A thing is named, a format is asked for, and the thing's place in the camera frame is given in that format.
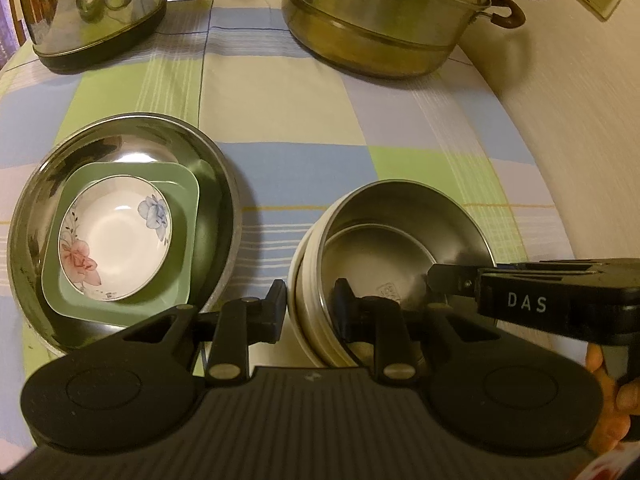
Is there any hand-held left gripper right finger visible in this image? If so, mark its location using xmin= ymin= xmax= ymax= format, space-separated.
xmin=332 ymin=277 xmax=481 ymax=386

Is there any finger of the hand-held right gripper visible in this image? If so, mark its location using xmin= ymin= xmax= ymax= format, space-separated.
xmin=426 ymin=261 xmax=482 ymax=307

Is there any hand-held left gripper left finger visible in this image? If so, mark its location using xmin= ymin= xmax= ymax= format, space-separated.
xmin=114 ymin=279 xmax=289 ymax=382

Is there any deep stainless steel bowl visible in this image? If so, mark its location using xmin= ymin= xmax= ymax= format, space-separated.
xmin=312 ymin=179 xmax=498 ymax=366

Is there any green rectangular plate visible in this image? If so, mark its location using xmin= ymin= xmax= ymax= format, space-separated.
xmin=41 ymin=161 xmax=201 ymax=318

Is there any shallow stainless steel plate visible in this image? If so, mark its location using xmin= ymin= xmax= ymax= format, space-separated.
xmin=7 ymin=112 xmax=243 ymax=356

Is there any floral white dish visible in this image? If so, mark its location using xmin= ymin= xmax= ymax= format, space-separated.
xmin=57 ymin=175 xmax=173 ymax=302

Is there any person's right hand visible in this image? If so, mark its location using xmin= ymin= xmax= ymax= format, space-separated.
xmin=584 ymin=344 xmax=640 ymax=456

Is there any plaid tablecloth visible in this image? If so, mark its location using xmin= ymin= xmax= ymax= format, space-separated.
xmin=0 ymin=0 xmax=576 ymax=461

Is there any stainless steel steamer pot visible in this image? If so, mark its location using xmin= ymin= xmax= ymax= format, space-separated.
xmin=281 ymin=0 xmax=552 ymax=80

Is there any stainless steel kettle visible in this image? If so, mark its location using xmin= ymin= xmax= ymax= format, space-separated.
xmin=17 ymin=0 xmax=168 ymax=75

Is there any purple curtain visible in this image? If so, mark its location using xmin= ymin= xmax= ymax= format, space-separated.
xmin=0 ymin=0 xmax=26 ymax=68

